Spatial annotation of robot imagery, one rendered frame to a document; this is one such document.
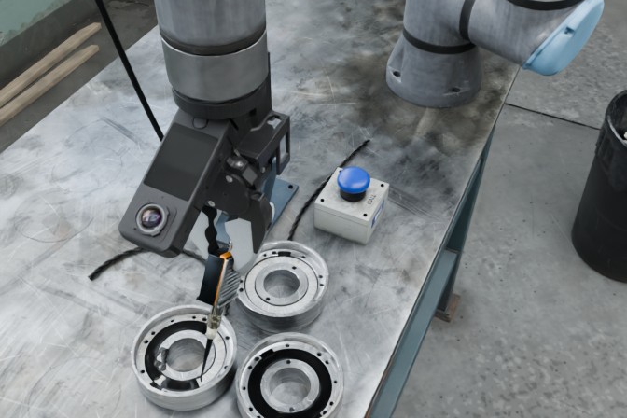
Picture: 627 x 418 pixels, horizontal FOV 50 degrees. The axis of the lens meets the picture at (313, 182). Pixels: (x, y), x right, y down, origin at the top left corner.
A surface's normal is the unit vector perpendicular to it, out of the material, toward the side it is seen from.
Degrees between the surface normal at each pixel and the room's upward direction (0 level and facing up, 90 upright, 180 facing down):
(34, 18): 90
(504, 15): 98
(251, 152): 0
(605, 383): 0
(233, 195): 90
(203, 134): 29
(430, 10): 94
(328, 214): 90
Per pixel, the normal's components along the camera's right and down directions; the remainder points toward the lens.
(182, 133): -0.14, -0.31
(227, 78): 0.35, 0.65
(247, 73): 0.61, 0.56
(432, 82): -0.23, 0.43
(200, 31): -0.09, 0.70
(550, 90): 0.01, -0.72
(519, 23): -0.54, 0.68
